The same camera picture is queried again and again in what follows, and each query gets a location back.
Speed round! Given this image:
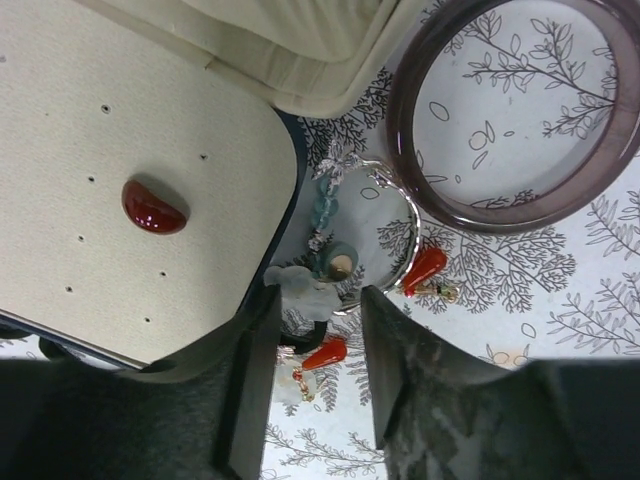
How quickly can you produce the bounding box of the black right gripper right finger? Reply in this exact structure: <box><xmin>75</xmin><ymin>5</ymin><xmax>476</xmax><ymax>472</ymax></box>
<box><xmin>361</xmin><ymin>286</ymin><xmax>639</xmax><ymax>479</ymax></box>

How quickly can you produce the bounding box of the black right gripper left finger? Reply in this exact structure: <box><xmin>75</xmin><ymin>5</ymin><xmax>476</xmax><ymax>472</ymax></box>
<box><xmin>1</xmin><ymin>287</ymin><xmax>281</xmax><ymax>479</ymax></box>

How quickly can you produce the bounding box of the red bead earring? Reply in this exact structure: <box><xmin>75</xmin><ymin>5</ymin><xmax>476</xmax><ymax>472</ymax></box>
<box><xmin>121</xmin><ymin>180</ymin><xmax>187</xmax><ymax>235</ymax></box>

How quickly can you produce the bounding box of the cream navy jewelry box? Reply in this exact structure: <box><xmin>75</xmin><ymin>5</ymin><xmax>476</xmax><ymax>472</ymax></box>
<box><xmin>1</xmin><ymin>1</ymin><xmax>420</xmax><ymax>369</ymax></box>

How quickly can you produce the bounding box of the dark green bangle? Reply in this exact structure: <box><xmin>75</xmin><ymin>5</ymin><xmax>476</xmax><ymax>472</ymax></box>
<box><xmin>279</xmin><ymin>321</ymin><xmax>327</xmax><ymax>355</ymax></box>

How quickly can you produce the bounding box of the orange drop earring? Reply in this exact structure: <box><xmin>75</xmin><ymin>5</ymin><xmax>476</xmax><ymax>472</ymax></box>
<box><xmin>399</xmin><ymin>247</ymin><xmax>458</xmax><ymax>303</ymax></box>
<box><xmin>301</xmin><ymin>337</ymin><xmax>347</xmax><ymax>371</ymax></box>

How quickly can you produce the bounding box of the white flower earring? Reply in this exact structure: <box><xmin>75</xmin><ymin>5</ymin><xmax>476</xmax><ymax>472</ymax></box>
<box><xmin>263</xmin><ymin>265</ymin><xmax>342</xmax><ymax>322</ymax></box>

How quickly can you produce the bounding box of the floral patterned tablecloth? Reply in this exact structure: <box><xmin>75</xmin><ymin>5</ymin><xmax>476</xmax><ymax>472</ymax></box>
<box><xmin>0</xmin><ymin>0</ymin><xmax>640</xmax><ymax>480</ymax></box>

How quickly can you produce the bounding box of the dark purple bangle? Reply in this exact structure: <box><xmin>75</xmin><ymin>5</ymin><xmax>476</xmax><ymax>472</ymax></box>
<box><xmin>386</xmin><ymin>1</ymin><xmax>639</xmax><ymax>235</ymax></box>

